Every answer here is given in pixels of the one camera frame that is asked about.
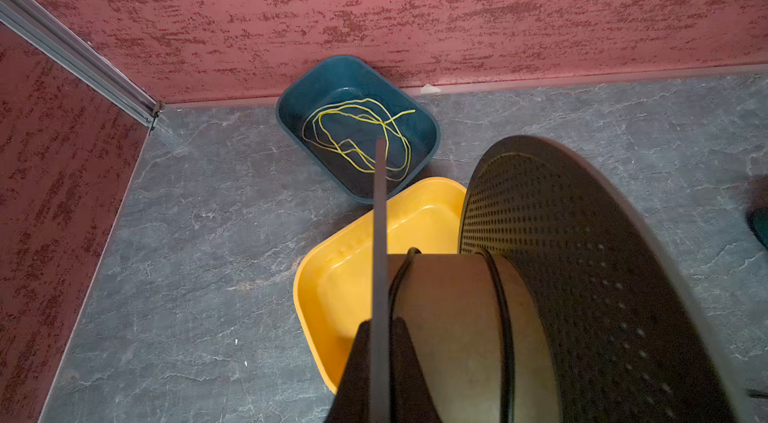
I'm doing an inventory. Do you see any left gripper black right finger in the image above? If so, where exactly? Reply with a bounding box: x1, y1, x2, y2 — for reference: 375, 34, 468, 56
390, 317, 441, 422

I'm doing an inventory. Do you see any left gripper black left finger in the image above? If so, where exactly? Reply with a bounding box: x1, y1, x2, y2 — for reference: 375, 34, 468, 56
325, 320, 370, 423

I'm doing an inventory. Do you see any black cable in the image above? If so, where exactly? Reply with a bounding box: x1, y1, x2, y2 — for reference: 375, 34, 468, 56
388, 246, 517, 423

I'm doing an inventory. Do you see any grey cable spool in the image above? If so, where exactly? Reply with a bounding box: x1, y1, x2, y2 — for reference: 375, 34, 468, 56
369, 136, 749, 422

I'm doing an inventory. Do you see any yellow plastic tray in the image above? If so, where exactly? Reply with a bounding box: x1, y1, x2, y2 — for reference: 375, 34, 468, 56
293, 177, 466, 393

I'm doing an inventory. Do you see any teal plastic tray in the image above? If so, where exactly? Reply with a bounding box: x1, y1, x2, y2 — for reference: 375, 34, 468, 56
276, 55, 441, 204

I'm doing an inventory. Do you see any teal kitchen scale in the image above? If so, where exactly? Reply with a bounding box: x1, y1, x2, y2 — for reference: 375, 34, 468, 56
747, 207, 768, 249

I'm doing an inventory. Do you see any left corner aluminium profile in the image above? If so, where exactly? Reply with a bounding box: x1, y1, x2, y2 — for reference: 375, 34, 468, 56
1, 0, 163, 130

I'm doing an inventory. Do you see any yellow-green cable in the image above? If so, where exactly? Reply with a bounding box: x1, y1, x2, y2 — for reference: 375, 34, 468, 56
301, 98, 417, 183

